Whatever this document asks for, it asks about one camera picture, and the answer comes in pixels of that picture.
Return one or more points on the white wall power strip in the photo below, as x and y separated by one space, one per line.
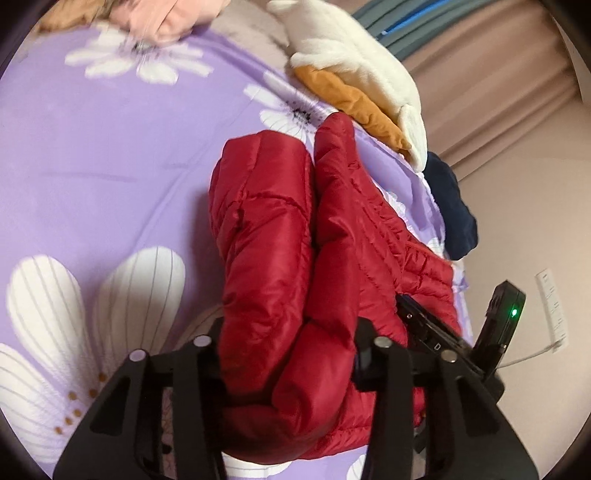
551 304

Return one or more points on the white fleece garment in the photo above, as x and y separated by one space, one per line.
351 55

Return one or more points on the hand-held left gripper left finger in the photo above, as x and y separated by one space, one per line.
203 369

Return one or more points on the navy blue garment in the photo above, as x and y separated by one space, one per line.
452 207

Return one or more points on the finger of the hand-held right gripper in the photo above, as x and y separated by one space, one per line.
429 330

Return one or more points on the purple floral bed sheet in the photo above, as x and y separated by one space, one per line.
115 147

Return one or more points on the red puffer jacket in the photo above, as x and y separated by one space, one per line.
286 258

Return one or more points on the beige curtain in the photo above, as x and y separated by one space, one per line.
508 69

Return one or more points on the pink garment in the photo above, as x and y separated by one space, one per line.
171 21

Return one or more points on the tan garment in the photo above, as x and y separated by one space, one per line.
74 14

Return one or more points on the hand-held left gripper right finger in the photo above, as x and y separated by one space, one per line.
364 360

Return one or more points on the orange garment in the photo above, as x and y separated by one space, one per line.
351 99

